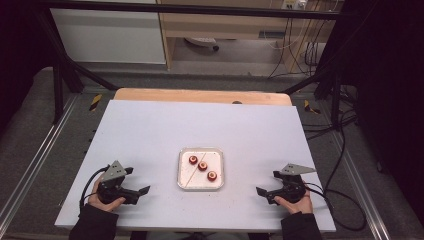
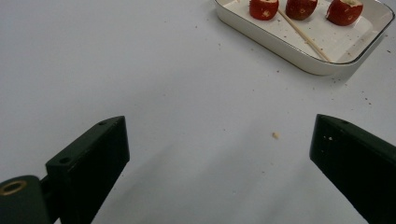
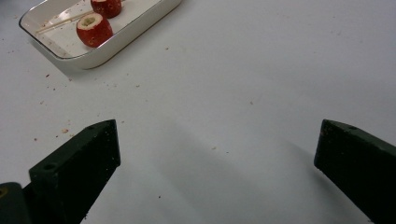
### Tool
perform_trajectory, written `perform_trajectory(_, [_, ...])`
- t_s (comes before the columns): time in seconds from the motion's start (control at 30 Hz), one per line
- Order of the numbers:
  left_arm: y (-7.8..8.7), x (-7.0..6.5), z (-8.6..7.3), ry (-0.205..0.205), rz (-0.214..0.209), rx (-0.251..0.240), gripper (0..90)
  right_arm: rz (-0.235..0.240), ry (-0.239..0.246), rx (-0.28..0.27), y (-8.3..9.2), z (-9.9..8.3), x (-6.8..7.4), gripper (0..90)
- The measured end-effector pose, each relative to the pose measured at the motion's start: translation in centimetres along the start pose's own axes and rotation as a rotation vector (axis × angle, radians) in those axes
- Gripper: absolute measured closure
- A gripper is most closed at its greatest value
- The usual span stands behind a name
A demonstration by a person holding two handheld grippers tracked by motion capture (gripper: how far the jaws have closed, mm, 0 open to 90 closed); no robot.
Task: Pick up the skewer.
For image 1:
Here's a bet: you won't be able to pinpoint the grey chair base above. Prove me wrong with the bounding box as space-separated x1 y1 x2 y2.
184 37 220 53

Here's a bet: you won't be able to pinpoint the aluminium floor rail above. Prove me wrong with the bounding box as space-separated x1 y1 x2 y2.
328 129 391 240
0 94 81 228

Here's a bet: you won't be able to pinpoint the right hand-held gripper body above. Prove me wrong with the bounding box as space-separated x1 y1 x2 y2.
275 162 318 205

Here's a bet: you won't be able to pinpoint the black curtain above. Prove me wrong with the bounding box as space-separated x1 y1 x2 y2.
0 0 56 134
319 0 424 218

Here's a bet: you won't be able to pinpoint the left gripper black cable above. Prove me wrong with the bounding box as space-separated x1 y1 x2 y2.
79 165 111 212

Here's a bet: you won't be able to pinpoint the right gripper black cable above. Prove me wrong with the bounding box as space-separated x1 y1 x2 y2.
301 126 368 232

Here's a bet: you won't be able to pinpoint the black metal stand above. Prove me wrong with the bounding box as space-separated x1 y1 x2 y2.
36 13 118 125
283 59 344 131

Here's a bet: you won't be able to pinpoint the person's left hand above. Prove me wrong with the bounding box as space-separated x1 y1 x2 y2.
87 176 127 213

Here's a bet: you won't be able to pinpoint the person's right hand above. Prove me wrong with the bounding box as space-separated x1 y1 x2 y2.
273 181 315 215

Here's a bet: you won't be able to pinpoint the white cabinet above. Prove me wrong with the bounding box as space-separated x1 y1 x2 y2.
49 8 167 65

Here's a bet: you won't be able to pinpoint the black cables under desk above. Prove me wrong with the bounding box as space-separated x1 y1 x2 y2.
268 16 331 79

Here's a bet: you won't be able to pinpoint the white power strip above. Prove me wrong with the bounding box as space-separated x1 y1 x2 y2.
281 0 308 10

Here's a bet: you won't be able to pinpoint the light wooden desk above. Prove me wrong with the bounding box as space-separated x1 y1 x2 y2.
156 0 344 73

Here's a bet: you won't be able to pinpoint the thin wooden skewer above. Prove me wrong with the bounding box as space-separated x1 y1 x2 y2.
185 152 207 187

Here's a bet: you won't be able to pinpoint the white square tray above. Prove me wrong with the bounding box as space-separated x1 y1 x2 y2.
176 147 225 192

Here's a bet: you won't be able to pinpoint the yellow black tape marker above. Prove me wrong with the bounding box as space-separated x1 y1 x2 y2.
88 93 103 112
303 99 321 115

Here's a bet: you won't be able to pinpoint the white table cover board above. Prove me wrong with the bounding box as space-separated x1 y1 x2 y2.
54 99 337 233

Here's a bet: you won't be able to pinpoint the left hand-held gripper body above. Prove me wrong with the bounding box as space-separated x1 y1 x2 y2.
96 160 140 205

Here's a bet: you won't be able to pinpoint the black floor cables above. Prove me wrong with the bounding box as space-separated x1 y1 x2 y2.
301 84 359 141

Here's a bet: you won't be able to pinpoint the wooden table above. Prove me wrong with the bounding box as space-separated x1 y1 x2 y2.
113 87 293 107

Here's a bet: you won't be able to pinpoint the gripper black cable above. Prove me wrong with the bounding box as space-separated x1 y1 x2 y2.
301 126 368 232
79 165 111 212

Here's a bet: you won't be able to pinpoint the black horizontal frame bar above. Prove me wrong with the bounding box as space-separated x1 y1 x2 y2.
43 0 341 20

